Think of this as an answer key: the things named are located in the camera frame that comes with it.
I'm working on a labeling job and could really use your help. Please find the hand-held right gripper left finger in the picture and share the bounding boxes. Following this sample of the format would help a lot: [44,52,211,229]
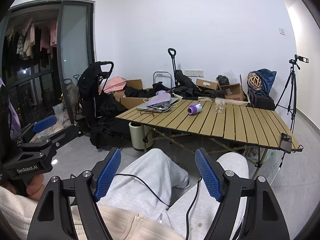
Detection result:
[27,147,122,240]

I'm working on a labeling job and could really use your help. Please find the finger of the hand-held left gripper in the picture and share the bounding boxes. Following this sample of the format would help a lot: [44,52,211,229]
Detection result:
[40,124,79,155]
[11,115,58,145]

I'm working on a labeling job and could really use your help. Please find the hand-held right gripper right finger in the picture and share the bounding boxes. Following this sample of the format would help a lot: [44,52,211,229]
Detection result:
[194,147,290,240]

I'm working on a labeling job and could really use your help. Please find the person's left forearm cream sleeve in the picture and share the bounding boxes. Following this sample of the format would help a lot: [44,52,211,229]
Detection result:
[0,185,47,240]

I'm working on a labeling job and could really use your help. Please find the person's left hand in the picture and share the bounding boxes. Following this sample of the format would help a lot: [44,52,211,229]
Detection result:
[2,174,46,202]

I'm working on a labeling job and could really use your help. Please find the purple garment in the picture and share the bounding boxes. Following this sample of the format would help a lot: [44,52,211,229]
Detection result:
[0,77,21,137]

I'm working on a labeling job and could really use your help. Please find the person's legs grey pants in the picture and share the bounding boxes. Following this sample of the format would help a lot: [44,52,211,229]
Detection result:
[99,148,250,240]

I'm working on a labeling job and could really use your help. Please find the black stroller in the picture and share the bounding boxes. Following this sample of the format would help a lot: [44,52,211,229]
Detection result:
[74,61,128,149]

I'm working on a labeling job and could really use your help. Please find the person's cream jacket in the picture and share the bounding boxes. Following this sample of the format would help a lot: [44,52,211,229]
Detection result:
[70,204,187,240]

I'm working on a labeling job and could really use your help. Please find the white trash can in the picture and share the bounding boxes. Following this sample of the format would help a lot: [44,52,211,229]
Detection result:
[128,121,154,152]

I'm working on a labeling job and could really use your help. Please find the wooden slat folding table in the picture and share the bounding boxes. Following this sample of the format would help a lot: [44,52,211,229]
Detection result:
[114,97,304,168]

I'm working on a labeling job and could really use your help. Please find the pink cloth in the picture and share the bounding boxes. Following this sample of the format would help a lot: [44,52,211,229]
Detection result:
[103,77,127,93]

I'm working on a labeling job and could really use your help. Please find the purple bottle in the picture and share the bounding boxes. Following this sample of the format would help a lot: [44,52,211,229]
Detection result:
[187,102,203,116]

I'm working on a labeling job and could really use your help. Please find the long low cardboard box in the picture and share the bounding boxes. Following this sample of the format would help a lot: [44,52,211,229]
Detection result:
[120,96,153,110]

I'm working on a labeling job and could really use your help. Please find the clear glass cup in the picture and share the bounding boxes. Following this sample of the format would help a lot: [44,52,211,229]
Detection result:
[214,97,226,114]

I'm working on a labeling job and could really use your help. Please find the glass sliding door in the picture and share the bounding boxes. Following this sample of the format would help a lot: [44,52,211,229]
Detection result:
[57,1,97,126]

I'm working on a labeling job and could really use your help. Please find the silver laptop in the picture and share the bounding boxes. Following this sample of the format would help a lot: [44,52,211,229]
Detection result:
[136,97,179,113]

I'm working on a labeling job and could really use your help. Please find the plain cardboard box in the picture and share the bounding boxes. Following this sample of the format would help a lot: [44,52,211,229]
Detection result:
[114,79,143,98]

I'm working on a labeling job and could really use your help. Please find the black smartphone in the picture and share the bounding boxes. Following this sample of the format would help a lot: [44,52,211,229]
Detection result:
[280,133,292,154]

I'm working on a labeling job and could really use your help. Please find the row of hanging clothes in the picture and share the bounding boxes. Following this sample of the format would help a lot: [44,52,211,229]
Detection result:
[2,17,59,64]

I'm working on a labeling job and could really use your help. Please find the open cardboard box with label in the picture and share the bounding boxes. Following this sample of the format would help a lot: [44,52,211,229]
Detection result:
[219,82,248,102]

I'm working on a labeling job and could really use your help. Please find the pile of black clothes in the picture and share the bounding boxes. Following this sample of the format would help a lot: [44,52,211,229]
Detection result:
[124,81,220,98]

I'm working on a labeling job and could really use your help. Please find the purple cloth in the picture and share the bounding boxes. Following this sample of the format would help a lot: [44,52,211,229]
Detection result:
[146,91,172,107]

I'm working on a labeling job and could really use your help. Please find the black plastic bag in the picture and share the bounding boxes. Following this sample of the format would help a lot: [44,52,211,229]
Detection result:
[216,75,230,86]

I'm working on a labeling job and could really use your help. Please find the wicker ball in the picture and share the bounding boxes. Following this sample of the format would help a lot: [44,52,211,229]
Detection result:
[247,72,263,91]

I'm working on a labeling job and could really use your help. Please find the blue backpack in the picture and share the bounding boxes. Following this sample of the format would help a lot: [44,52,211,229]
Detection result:
[247,68,277,110]

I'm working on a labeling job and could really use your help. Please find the black tripod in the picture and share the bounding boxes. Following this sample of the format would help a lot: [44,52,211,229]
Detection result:
[274,64,298,133]

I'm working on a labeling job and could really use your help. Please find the black cable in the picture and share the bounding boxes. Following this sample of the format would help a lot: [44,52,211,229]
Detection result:
[116,173,172,207]
[185,176,202,240]

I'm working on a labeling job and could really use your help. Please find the white cable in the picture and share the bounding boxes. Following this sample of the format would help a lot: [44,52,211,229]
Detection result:
[149,97,182,112]

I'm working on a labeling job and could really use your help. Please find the cardboard box with handle hole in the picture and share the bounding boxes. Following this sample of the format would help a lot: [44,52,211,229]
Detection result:
[195,78,220,92]

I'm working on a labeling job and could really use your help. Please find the wall socket strip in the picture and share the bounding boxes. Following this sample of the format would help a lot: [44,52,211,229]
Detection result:
[184,69,204,78]

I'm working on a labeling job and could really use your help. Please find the white metal frame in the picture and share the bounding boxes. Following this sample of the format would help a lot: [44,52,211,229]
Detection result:
[153,71,173,91]

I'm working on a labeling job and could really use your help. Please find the black cart handle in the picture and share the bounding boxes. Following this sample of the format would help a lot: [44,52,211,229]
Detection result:
[167,48,179,87]

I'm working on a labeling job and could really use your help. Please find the black camera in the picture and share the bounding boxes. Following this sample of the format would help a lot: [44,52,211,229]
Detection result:
[289,54,309,67]

